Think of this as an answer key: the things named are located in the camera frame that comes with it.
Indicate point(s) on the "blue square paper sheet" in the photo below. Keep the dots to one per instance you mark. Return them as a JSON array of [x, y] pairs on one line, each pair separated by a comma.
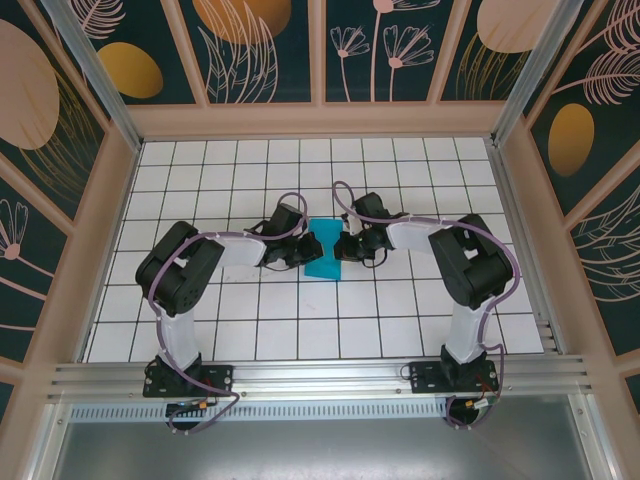
[[324, 272]]

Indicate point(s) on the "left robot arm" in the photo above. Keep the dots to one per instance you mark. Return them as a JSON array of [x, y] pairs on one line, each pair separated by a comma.
[[175, 270]]

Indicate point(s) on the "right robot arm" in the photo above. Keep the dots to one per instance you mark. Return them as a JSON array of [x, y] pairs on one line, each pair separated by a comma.
[[475, 270]]

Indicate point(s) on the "yellow power connector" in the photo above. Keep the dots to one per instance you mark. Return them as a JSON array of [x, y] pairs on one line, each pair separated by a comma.
[[202, 405], [472, 403]]

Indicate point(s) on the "grey metal panel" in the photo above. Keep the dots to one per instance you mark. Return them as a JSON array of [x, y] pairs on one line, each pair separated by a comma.
[[320, 450]]

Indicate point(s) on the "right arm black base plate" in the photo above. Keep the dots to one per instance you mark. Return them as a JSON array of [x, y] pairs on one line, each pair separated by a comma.
[[425, 377]]

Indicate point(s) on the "aluminium side rail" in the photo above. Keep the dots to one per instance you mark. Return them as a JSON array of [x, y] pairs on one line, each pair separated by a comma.
[[520, 240]]

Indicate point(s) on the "aluminium mounting rail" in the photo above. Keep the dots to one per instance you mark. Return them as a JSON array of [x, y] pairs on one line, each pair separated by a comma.
[[320, 380]]

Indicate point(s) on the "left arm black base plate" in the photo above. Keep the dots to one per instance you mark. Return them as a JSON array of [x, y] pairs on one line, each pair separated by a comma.
[[220, 380]]

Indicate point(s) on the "aluminium corner post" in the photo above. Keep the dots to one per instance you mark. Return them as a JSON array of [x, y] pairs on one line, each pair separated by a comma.
[[530, 70], [100, 85]]

